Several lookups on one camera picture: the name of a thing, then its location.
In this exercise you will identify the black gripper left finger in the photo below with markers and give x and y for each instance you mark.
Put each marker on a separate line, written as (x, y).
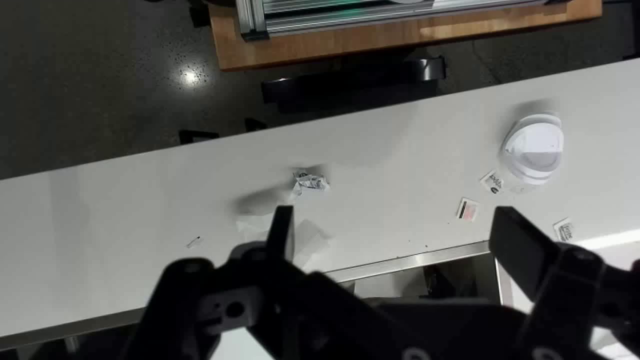
(201, 313)

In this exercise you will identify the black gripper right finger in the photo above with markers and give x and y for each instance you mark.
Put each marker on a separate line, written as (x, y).
(566, 292)

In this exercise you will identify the white plastic cup lid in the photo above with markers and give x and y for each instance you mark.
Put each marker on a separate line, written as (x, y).
(532, 149)

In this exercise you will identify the small steel framed counter opening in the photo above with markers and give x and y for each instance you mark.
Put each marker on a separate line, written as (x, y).
(400, 258)

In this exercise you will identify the small grey printed packet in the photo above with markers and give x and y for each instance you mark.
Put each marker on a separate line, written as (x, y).
(565, 230)

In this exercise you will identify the small red striped packet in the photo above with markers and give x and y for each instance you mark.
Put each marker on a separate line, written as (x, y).
(467, 211)

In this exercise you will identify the small white printed packet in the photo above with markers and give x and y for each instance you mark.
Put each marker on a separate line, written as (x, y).
(493, 183)

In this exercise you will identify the crumpled silver wrapper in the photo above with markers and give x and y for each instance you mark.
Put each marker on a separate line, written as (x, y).
(308, 181)

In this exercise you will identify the wooden cart top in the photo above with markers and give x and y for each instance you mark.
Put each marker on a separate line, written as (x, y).
(400, 35)

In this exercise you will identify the aluminium frame rail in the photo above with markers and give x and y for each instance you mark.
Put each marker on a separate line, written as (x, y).
(321, 23)

